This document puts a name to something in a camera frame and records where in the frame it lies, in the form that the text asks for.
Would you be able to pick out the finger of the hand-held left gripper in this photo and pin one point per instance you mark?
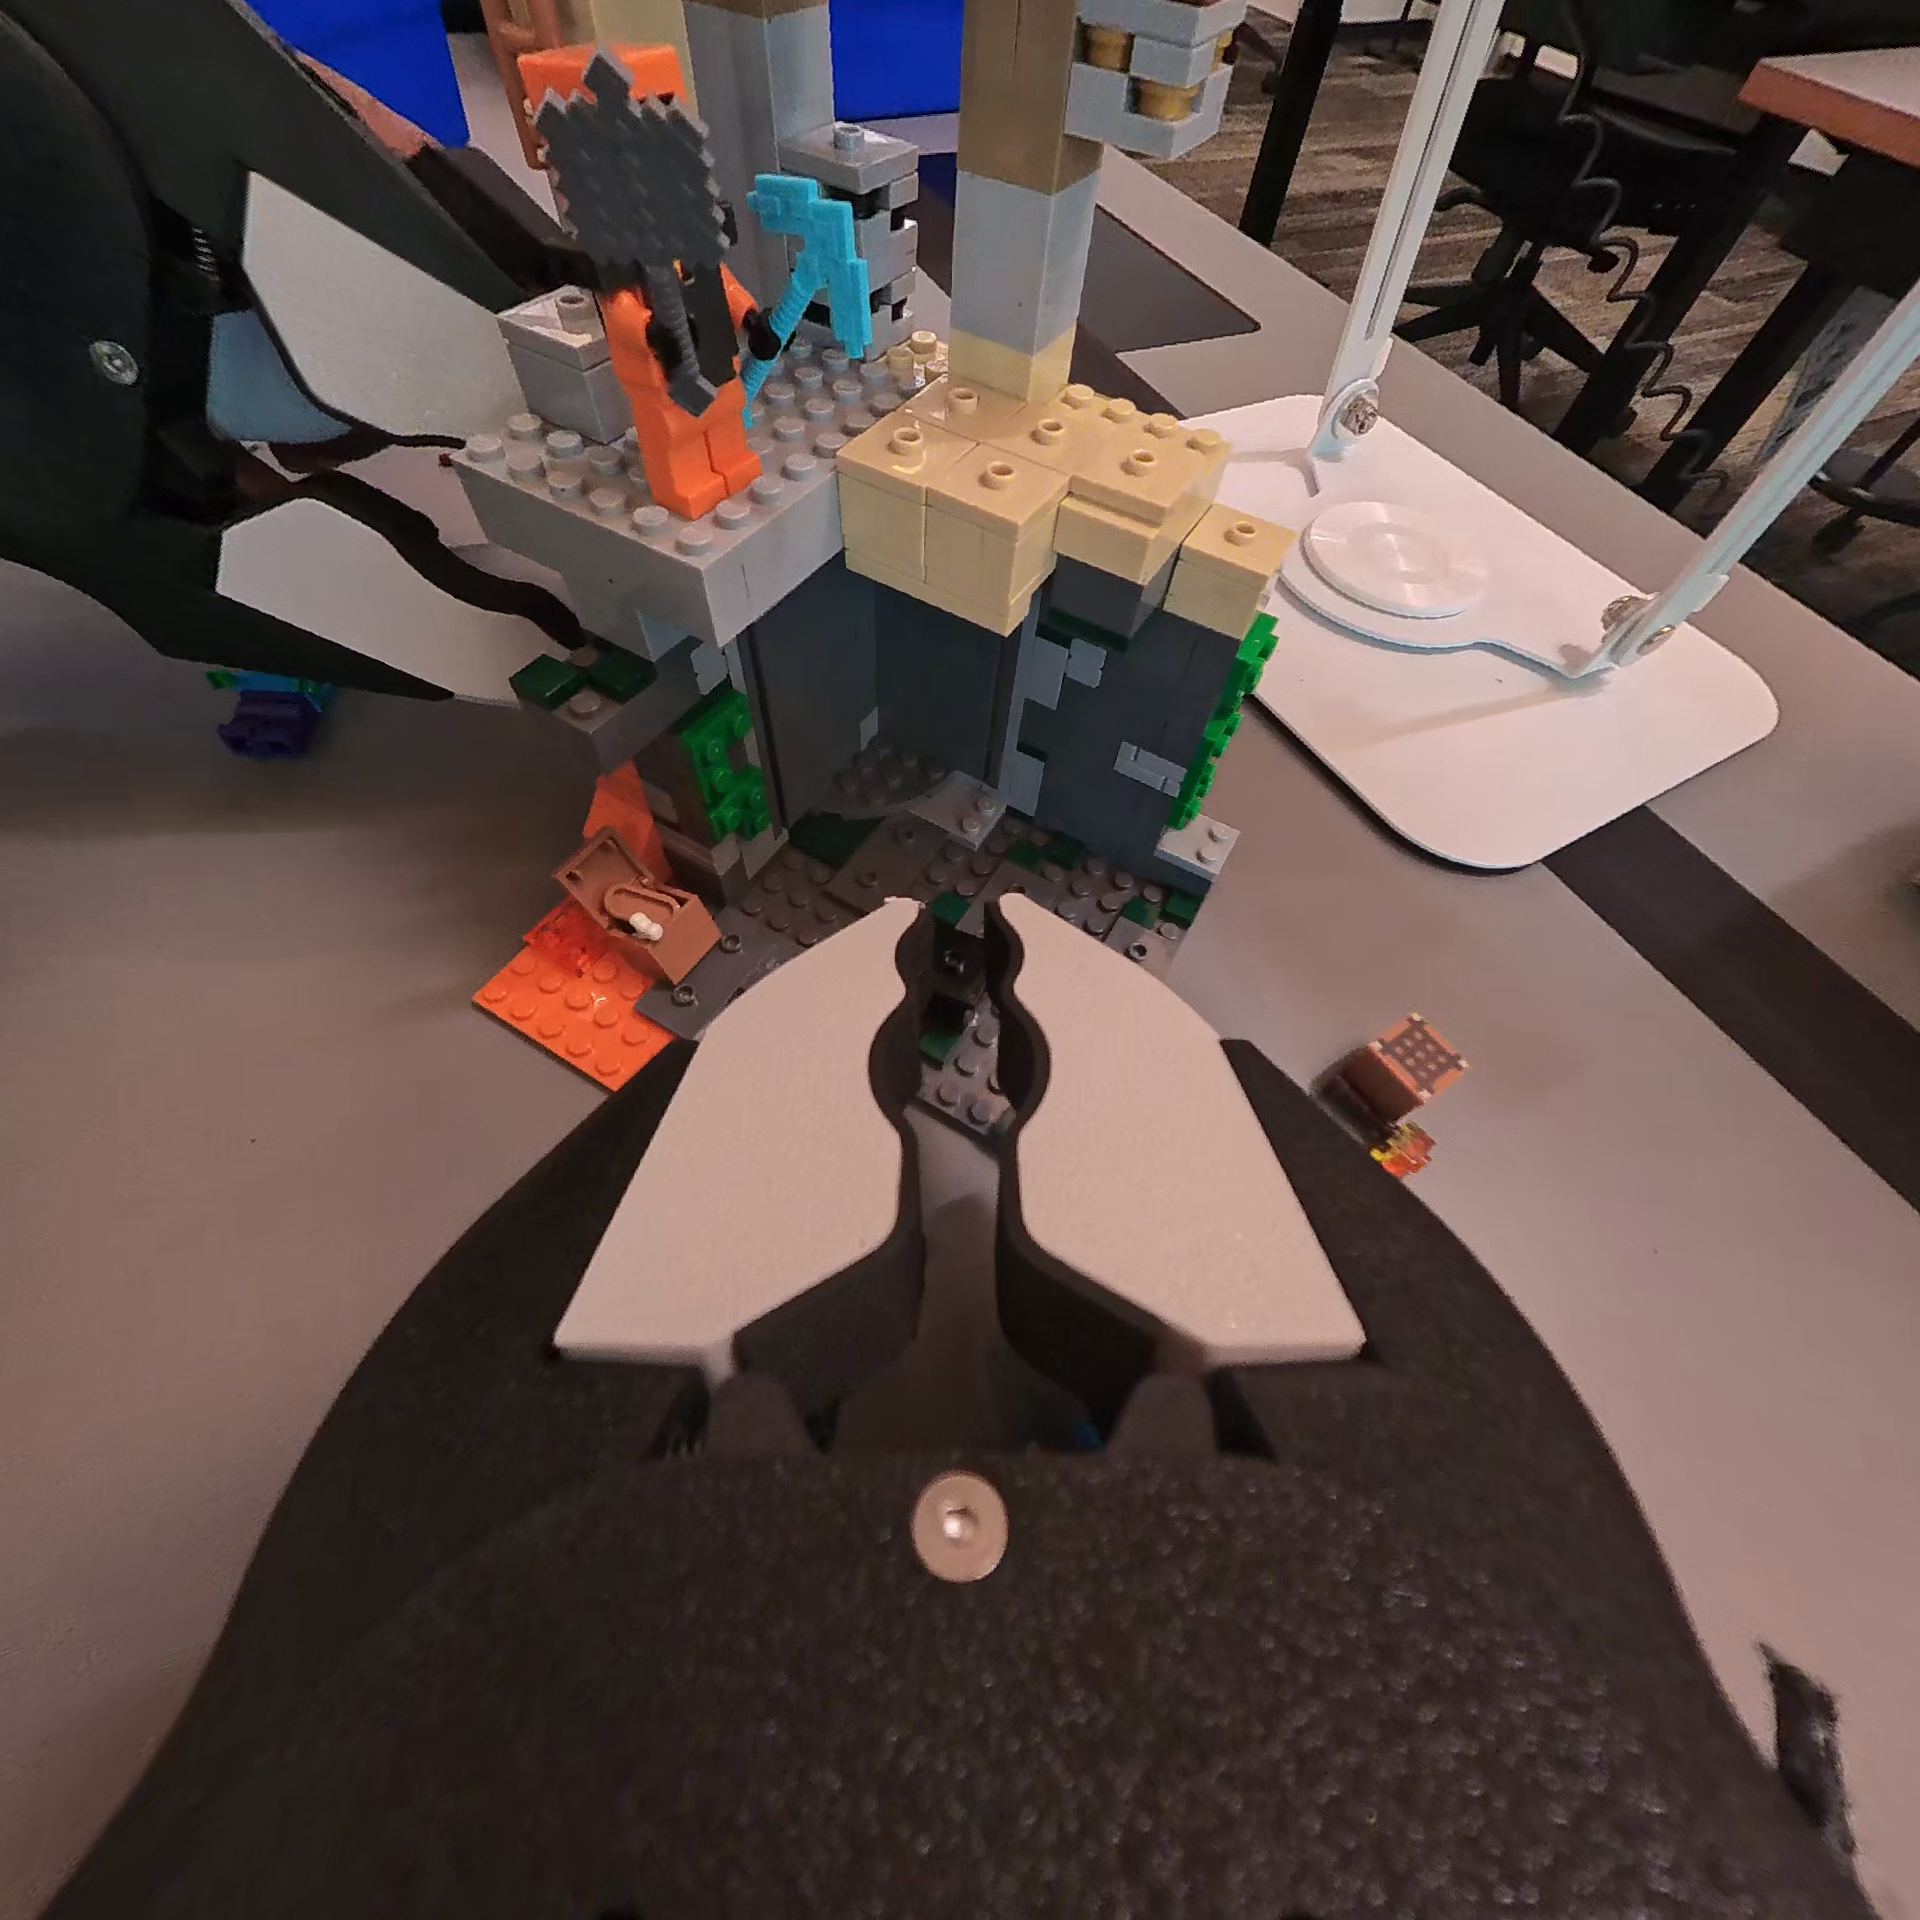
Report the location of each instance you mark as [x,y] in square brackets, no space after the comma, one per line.
[329,569]
[377,330]

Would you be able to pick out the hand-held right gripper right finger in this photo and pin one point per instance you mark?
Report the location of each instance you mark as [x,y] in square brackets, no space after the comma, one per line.
[1185,1187]

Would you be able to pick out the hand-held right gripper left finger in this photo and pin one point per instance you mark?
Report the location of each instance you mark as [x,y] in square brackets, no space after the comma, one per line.
[750,1187]

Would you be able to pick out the toy brick building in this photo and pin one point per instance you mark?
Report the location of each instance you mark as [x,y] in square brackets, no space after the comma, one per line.
[974,510]

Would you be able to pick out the grey desk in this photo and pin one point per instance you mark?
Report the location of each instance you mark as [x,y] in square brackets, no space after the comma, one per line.
[299,1050]

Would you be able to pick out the wooden top office desk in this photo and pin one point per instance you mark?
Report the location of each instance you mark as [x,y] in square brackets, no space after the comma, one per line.
[1842,99]

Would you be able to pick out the small brown brick crate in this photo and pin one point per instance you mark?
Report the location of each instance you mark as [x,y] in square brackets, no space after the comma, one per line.
[1403,1057]

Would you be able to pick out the blue plastic box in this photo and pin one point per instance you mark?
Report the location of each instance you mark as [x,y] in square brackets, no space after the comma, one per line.
[377,62]

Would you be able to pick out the orange toy minifigure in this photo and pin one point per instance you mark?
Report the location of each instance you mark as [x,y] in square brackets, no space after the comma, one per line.
[690,450]

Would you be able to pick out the white lamp base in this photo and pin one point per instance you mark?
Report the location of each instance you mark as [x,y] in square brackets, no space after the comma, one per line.
[1572,747]

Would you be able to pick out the black swivel office chair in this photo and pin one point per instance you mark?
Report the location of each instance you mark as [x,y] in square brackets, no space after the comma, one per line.
[1545,242]

